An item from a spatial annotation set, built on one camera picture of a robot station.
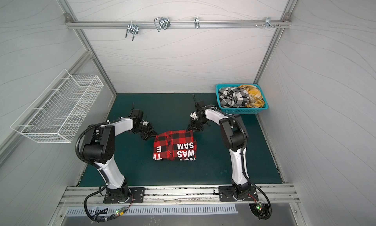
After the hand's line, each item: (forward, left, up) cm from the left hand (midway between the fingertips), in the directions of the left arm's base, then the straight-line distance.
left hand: (161, 131), depth 95 cm
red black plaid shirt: (-11, -11, +2) cm, 15 cm away
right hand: (+3, -19, 0) cm, 19 cm away
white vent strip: (-42, -2, -3) cm, 42 cm away
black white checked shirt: (+27, -51, +5) cm, 58 cm away
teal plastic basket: (+16, -48, +4) cm, 51 cm away
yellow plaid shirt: (+24, -66, +7) cm, 70 cm away
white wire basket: (-9, +43, +29) cm, 53 cm away
